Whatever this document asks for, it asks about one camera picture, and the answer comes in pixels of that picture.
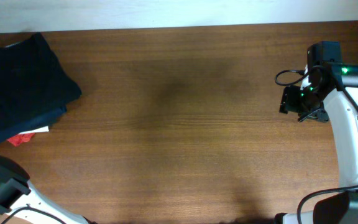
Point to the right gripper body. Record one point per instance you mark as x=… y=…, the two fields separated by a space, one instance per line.
x=304 y=103

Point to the black shorts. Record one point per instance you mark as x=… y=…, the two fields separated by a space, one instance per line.
x=32 y=82

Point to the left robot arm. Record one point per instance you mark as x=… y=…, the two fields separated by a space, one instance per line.
x=19 y=198

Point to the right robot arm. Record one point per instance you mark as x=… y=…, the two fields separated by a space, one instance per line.
x=328 y=92

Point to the white paper tag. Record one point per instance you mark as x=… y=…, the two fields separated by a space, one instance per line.
x=38 y=130

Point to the red cloth piece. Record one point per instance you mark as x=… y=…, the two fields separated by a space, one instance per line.
x=20 y=139

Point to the navy blue folded garment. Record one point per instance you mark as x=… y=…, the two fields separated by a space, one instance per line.
x=41 y=121

